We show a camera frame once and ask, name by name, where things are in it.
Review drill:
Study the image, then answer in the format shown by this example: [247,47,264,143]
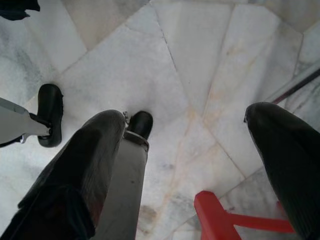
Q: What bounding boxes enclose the black robot foot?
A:
[127,111,154,140]
[36,83,64,148]

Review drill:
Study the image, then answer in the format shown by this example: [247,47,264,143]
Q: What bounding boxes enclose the black garment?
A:
[0,0,41,21]

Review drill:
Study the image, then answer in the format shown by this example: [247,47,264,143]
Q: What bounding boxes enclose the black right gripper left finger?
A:
[0,109,126,240]

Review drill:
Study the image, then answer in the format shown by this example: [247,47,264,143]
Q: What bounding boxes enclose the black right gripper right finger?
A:
[243,102,320,240]

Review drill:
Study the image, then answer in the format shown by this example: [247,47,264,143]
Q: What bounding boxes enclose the silver metal clothes rack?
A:
[271,66,320,105]

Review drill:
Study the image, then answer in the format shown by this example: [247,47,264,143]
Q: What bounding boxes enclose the red plastic stool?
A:
[194,190,296,240]

